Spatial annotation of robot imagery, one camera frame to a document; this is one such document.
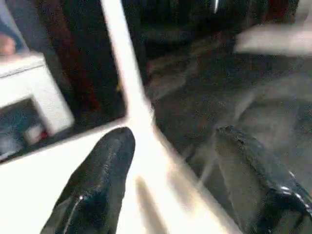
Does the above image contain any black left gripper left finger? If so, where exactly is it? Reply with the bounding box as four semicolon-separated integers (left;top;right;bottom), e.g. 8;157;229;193
39;126;137;234

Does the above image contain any black mat cloth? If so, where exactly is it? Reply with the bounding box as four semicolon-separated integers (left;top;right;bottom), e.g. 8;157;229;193
141;24;312;220

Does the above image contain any white glass-door cabinet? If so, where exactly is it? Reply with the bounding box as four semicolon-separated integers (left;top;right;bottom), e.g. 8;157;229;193
0;52;76;147

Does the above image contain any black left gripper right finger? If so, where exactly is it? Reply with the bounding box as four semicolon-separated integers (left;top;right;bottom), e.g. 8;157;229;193
215;125;312;234

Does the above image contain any white plastic table top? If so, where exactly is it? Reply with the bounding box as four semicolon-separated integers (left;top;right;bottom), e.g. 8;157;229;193
0;116;245;234

